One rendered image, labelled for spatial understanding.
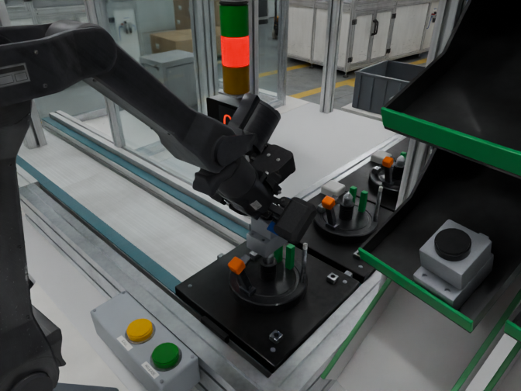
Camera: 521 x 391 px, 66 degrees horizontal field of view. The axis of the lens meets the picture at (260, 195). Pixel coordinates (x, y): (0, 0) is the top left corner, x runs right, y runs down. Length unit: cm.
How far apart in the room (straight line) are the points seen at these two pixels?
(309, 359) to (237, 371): 11
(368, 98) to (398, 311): 216
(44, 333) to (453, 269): 36
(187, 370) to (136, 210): 53
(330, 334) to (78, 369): 45
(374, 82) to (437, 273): 225
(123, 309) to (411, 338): 47
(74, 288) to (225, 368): 45
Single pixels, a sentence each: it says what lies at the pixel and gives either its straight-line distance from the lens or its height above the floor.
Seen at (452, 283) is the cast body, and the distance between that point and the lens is 41.
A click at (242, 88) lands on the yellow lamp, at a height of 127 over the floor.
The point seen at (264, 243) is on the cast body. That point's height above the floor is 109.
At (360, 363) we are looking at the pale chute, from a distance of 60.
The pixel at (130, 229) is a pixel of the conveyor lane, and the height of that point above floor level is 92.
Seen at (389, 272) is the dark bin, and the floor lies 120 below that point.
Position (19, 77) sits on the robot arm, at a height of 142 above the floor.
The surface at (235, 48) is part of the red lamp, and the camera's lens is 74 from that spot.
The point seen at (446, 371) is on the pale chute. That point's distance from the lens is 57.
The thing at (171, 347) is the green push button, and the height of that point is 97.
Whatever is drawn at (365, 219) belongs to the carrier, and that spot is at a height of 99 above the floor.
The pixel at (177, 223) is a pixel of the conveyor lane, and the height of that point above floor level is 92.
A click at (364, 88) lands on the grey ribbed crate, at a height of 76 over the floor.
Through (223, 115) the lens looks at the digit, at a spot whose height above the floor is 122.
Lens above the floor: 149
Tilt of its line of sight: 32 degrees down
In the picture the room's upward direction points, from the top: straight up
